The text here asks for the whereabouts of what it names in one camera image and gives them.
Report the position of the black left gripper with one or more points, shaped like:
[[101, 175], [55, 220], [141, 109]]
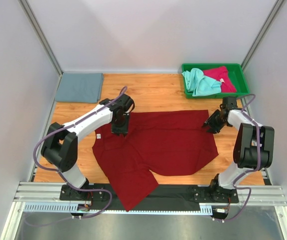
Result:
[[123, 130]]

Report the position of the folded grey blue t shirt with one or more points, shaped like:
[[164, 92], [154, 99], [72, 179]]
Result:
[[76, 87]]

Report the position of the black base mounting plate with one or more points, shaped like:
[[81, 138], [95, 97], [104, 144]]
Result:
[[165, 197]]

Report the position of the teal t shirt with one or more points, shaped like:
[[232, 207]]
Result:
[[200, 85]]

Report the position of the pink t shirt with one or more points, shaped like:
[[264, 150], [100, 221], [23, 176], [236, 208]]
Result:
[[221, 74]]

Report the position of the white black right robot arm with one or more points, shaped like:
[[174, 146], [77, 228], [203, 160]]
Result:
[[253, 149]]

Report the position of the dark red t shirt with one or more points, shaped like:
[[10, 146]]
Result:
[[168, 143]]

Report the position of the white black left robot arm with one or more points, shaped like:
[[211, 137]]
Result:
[[60, 148]]

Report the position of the aluminium front frame rail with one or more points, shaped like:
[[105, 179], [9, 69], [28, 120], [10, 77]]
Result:
[[261, 195]]

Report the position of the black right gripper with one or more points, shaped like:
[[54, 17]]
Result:
[[212, 128]]

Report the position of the slotted grey cable duct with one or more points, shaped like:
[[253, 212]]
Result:
[[48, 207]]

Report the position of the green plastic tray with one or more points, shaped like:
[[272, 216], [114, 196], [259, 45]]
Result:
[[235, 74]]

